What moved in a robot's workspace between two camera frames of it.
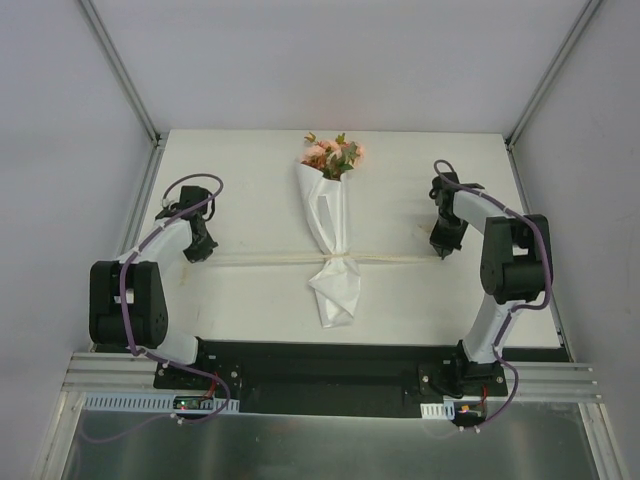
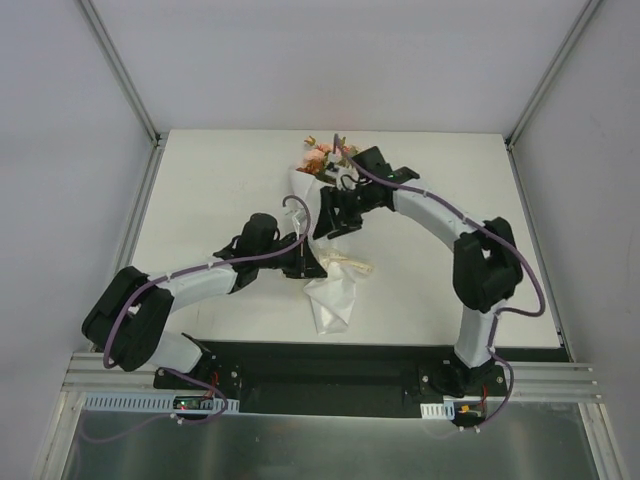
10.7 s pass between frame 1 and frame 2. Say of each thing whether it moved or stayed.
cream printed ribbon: moved
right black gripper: moved
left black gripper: moved
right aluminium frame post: stayed
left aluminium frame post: stayed
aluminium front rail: stayed
